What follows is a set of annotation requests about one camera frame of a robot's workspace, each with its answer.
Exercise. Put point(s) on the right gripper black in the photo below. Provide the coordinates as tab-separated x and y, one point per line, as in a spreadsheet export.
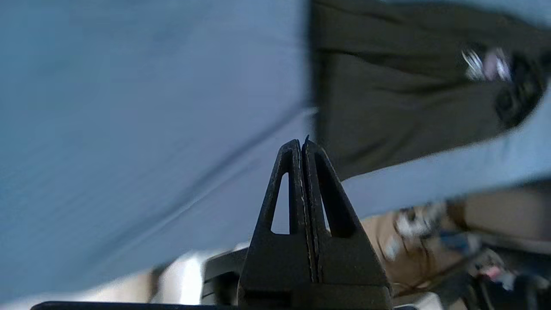
518	94

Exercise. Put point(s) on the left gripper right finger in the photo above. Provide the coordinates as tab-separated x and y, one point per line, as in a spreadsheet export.
348	262

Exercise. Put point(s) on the blue bed sheet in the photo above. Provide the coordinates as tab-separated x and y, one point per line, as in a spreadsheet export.
129	129

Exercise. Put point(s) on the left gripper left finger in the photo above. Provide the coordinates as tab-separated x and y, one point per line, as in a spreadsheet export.
275	262

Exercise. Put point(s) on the brown wooden bed frame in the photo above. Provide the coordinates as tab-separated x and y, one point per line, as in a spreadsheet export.
508	215

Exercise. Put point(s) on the black moon print T-shirt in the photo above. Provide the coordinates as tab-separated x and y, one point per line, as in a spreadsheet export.
387	107

